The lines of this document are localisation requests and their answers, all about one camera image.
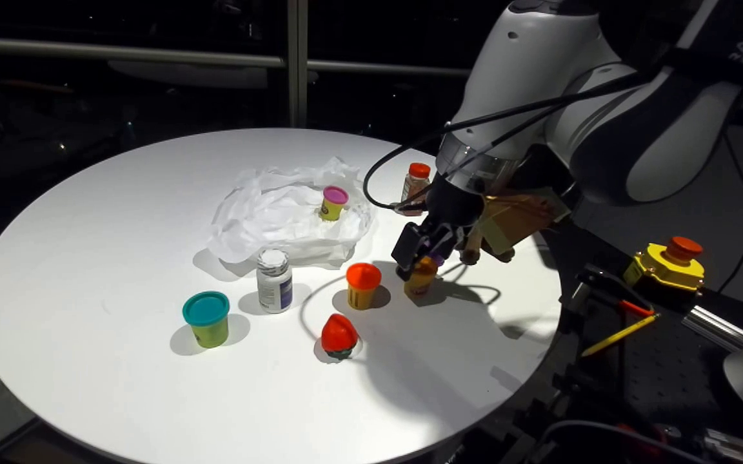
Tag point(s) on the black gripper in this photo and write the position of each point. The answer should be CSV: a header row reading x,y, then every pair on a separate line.
x,y
453,206

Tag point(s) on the yellow-orange lid dough tub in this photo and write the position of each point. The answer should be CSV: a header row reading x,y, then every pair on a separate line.
x,y
424,277

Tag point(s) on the red-orange lid dough tub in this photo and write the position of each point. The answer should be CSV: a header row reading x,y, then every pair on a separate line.
x,y
361,282

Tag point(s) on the pink lid dough tub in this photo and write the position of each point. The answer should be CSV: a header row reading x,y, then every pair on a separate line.
x,y
333,201

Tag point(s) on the red toy strawberry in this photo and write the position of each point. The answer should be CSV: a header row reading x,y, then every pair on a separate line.
x,y
338,335

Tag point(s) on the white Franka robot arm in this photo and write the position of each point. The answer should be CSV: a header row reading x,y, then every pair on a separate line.
x,y
542,60

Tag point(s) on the white crumpled plastic bag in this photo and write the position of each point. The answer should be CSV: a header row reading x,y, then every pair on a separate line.
x,y
276,220

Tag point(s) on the red lid spice jar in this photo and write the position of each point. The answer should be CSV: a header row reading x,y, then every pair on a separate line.
x,y
418,176

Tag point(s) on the yellow pencil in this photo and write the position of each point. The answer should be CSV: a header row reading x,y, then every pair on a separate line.
x,y
620,335

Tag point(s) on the teal lid dough tub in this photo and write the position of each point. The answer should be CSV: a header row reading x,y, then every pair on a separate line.
x,y
206,313

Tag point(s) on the yellow emergency stop button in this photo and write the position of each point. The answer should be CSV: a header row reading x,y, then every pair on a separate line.
x,y
668,263

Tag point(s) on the aluminium profile bar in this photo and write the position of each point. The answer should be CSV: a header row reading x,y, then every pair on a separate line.
x,y
720,326

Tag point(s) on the grey window post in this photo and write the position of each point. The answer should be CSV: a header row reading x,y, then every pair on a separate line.
x,y
298,60

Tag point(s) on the grey window rail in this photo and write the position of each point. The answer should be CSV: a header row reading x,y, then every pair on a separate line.
x,y
129,51

